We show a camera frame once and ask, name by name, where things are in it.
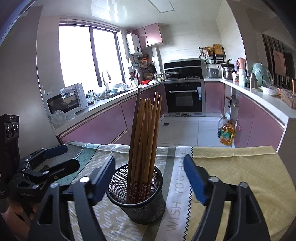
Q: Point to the kitchen window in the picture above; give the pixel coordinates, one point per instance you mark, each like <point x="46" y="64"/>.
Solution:
<point x="90" y="56"/>

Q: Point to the pink kitchen cabinets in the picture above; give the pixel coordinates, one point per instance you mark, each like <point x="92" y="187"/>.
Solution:
<point x="109" y="121"/>
<point x="255" y="125"/>

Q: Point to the silver cooking pot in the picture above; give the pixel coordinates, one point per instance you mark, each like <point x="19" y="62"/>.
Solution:
<point x="226" y="71"/>

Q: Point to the pink kitchen cabinets right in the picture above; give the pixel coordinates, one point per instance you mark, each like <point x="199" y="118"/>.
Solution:
<point x="255" y="125"/>

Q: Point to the black mesh utensil cup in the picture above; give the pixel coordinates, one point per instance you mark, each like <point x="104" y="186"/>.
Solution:
<point x="141" y="206"/>

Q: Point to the white water heater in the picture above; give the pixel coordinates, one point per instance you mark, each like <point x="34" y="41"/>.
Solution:
<point x="133" y="44"/>

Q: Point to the black range hood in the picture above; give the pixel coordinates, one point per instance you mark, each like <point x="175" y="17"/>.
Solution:
<point x="184" y="69"/>

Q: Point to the yellow cooking oil bottle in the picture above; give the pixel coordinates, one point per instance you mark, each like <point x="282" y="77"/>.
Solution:
<point x="227" y="133"/>

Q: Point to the pink upper cabinet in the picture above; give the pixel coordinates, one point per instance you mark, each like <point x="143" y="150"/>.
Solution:
<point x="150" y="35"/>

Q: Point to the dark sauce bottle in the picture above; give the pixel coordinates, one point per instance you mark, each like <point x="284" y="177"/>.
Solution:
<point x="221" y="123"/>

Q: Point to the pink kitchen cabinets left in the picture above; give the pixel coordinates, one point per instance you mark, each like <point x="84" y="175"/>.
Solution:
<point x="109" y="121"/>

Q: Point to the white microwave oven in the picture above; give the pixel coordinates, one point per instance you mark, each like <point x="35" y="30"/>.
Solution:
<point x="69" y="100"/>

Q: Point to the left camera box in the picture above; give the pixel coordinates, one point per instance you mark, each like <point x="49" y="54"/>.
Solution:
<point x="10" y="154"/>

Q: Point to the black built-in oven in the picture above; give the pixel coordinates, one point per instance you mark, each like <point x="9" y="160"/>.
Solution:
<point x="185" y="97"/>

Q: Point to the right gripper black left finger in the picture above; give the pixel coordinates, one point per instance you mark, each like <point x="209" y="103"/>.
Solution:
<point x="52" y="220"/>

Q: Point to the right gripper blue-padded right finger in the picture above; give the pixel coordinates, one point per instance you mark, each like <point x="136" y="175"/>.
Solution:
<point x="246" y="220"/>

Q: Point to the patterned tablecloth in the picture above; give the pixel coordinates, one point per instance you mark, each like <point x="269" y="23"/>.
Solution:
<point x="260" y="167"/>

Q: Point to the dark chopstick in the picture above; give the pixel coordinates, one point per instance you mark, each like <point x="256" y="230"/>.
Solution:
<point x="130" y="159"/>

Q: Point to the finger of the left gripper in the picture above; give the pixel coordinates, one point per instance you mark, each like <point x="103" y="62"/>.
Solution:
<point x="56" y="172"/>
<point x="38" y="157"/>

